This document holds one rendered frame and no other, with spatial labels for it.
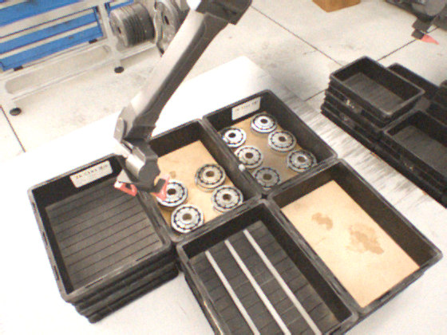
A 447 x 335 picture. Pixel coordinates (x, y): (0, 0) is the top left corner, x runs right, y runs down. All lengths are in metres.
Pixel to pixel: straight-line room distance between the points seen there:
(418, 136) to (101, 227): 1.70
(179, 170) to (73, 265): 0.45
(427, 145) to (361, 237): 1.11
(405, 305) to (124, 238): 0.88
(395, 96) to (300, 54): 1.25
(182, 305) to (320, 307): 0.41
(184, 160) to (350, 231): 0.60
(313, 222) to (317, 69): 2.11
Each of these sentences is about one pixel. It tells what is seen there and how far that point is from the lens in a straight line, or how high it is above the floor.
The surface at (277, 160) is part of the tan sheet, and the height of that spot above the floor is 0.83.
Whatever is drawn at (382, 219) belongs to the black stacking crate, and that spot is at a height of 0.87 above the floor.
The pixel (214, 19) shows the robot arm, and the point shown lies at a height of 1.47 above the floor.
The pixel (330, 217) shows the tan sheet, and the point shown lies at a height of 0.83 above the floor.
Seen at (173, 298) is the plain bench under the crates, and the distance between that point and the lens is 1.19.
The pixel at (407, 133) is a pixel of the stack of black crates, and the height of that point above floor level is 0.38.
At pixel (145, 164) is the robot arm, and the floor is 1.18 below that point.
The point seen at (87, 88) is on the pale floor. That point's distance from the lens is 3.06.
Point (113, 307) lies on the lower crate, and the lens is 1.19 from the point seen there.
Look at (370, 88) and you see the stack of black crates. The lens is 2.24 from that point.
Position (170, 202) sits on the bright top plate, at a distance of 1.15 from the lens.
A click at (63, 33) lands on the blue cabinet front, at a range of 2.87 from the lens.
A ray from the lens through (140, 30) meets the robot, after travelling 1.83.
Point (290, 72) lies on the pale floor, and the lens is 3.07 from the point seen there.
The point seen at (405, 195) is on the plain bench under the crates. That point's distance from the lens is 1.50.
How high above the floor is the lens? 1.82
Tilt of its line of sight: 53 degrees down
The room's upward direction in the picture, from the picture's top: straight up
